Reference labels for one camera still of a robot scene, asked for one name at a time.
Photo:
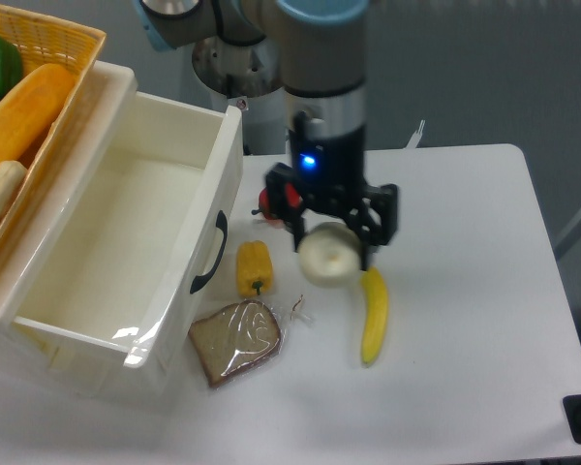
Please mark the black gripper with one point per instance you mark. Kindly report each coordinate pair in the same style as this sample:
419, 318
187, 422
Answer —
327, 177

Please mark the yellow wicker basket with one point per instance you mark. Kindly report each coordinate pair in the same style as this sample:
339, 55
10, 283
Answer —
56, 57

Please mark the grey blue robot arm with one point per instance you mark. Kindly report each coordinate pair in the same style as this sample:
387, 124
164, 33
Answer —
321, 55

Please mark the white metal bracket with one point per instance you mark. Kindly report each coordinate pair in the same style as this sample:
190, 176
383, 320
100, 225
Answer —
416, 137

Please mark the orange baguette loaf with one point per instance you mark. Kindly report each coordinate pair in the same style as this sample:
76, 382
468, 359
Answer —
32, 106

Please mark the yellow bell pepper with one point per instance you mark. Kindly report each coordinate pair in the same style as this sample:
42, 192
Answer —
254, 270

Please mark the bagged brown bread slice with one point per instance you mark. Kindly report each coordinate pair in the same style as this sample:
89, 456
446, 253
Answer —
242, 337

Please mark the white drawer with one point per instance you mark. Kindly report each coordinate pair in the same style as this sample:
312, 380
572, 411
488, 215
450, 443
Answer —
120, 271

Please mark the yellow banana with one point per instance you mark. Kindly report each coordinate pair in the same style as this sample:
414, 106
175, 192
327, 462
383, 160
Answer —
377, 307

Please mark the red bell pepper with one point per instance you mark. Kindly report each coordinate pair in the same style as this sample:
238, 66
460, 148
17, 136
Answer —
263, 209

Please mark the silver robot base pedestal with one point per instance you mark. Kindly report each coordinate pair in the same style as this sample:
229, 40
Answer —
246, 78

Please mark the white drawer cabinet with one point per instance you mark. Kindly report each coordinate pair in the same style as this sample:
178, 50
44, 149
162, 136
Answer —
55, 183

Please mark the black drawer handle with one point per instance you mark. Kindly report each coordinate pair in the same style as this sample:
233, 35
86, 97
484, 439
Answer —
215, 254

